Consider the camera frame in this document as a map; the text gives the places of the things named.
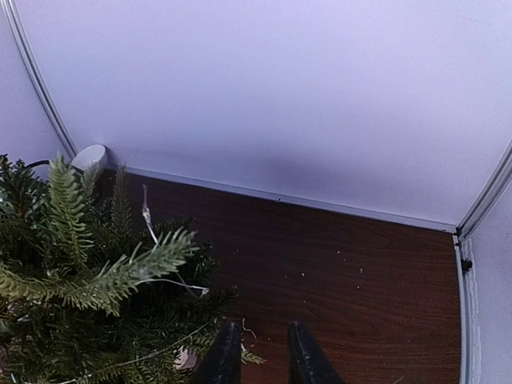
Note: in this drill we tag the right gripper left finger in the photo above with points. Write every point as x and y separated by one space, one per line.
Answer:
222 363

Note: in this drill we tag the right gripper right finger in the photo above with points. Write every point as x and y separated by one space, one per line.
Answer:
307 362

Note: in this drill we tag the small green christmas tree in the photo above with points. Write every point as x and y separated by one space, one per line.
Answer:
87 298

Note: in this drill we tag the white ceramic bowl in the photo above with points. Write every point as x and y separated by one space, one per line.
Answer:
93 156

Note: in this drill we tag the right aluminium corner post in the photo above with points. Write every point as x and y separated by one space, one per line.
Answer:
491 193

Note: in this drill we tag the aluminium corner post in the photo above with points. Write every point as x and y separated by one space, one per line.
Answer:
491 193
21 41

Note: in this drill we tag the left aluminium corner post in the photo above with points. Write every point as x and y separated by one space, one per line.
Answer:
21 41

